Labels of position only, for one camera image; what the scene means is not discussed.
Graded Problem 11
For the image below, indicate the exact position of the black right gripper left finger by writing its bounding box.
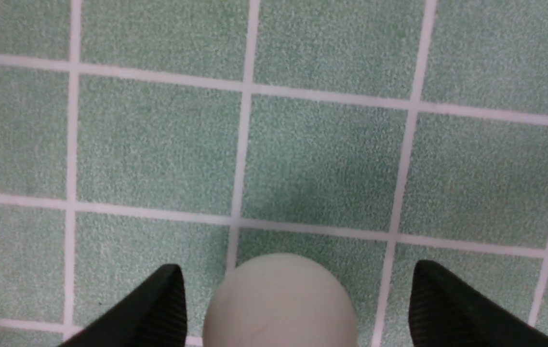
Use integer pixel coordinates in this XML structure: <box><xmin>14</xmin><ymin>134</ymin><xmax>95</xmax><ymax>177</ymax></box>
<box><xmin>61</xmin><ymin>264</ymin><xmax>187</xmax><ymax>347</ymax></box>

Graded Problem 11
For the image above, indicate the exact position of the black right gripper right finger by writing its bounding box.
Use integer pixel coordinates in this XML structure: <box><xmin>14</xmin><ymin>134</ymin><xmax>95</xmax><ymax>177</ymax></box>
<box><xmin>409</xmin><ymin>260</ymin><xmax>548</xmax><ymax>347</ymax></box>

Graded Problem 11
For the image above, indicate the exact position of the white ping-pong ball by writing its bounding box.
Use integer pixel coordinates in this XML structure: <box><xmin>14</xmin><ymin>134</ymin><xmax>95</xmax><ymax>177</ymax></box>
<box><xmin>202</xmin><ymin>254</ymin><xmax>359</xmax><ymax>347</ymax></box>

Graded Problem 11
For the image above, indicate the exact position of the green checkered tablecloth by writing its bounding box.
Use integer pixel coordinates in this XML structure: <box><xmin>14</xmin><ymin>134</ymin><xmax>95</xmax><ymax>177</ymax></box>
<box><xmin>0</xmin><ymin>0</ymin><xmax>548</xmax><ymax>347</ymax></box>

